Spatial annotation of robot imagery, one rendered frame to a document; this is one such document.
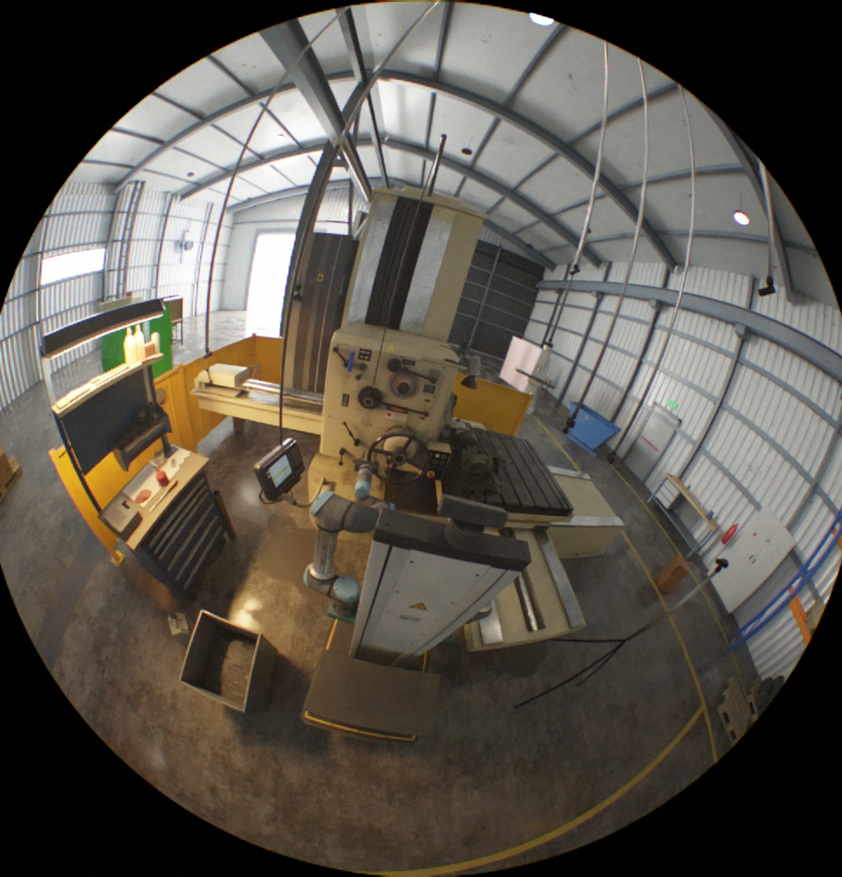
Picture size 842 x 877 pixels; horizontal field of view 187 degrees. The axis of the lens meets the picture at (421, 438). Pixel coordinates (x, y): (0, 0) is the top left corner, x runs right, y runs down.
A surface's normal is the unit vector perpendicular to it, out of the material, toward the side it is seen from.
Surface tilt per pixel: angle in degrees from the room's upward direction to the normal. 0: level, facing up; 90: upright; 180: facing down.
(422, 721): 0
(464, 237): 90
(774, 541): 90
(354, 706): 0
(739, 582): 90
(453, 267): 90
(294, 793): 0
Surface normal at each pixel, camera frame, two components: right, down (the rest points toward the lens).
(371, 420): 0.04, 0.52
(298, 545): 0.25, -0.83
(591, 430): -0.83, 0.07
